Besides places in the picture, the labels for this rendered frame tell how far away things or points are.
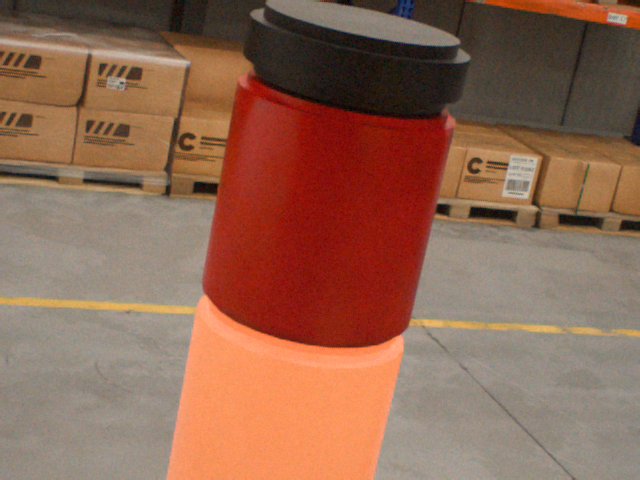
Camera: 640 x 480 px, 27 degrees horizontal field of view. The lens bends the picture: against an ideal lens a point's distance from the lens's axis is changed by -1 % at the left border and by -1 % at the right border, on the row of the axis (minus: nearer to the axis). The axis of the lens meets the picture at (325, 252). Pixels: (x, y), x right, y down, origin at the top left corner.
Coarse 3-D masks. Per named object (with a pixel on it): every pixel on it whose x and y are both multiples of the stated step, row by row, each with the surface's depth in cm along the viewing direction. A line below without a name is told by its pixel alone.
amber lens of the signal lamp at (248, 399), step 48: (192, 336) 32; (240, 336) 30; (192, 384) 31; (240, 384) 30; (288, 384) 29; (336, 384) 30; (384, 384) 31; (192, 432) 31; (240, 432) 30; (288, 432) 30; (336, 432) 30
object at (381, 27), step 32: (288, 0) 30; (256, 32) 29; (288, 32) 28; (320, 32) 28; (352, 32) 28; (384, 32) 28; (416, 32) 29; (256, 64) 28; (288, 64) 28; (320, 64) 27; (352, 64) 27; (384, 64) 27; (416, 64) 28; (448, 64) 28; (320, 96) 28; (352, 96) 28; (384, 96) 28; (416, 96) 28; (448, 96) 29
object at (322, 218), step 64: (256, 128) 29; (320, 128) 28; (384, 128) 28; (448, 128) 29; (256, 192) 29; (320, 192) 28; (384, 192) 28; (256, 256) 29; (320, 256) 29; (384, 256) 29; (256, 320) 29; (320, 320) 29; (384, 320) 30
